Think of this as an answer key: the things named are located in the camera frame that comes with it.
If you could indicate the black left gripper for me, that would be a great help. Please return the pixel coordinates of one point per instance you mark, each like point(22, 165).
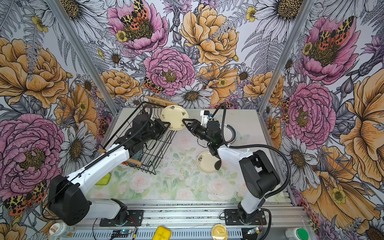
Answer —
point(161, 124)

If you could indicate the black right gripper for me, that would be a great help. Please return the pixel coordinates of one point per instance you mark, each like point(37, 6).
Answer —
point(195, 123)

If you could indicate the black wire dish rack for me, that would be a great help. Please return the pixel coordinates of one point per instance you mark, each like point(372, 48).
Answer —
point(143, 156)

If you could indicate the cream bowl plate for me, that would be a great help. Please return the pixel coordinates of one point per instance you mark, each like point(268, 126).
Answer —
point(207, 163)

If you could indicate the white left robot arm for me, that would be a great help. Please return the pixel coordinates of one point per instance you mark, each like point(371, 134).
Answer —
point(67, 195)

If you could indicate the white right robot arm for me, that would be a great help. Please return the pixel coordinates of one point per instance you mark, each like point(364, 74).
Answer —
point(258, 172)

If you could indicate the green translucent square dish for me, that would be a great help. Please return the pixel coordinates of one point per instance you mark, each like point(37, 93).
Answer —
point(104, 180)

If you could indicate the yellow plastic block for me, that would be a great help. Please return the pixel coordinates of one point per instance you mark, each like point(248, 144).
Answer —
point(162, 233)

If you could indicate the round yellow lid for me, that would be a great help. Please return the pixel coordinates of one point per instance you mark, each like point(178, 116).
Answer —
point(219, 232)

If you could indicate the green white button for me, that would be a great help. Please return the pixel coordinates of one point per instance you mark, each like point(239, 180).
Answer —
point(296, 234)

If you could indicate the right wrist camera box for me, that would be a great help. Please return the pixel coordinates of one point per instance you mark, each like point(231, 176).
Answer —
point(206, 117)

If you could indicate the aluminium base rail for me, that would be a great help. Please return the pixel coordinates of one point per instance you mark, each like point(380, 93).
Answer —
point(189, 220)

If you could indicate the aluminium left corner post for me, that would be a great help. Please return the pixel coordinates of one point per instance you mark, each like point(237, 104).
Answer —
point(70, 31)

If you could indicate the aluminium corner post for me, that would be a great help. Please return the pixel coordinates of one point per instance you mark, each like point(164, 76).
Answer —
point(70, 31)
point(299, 24)

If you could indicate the aluminium right corner post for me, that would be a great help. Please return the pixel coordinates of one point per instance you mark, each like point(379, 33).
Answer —
point(299, 24)

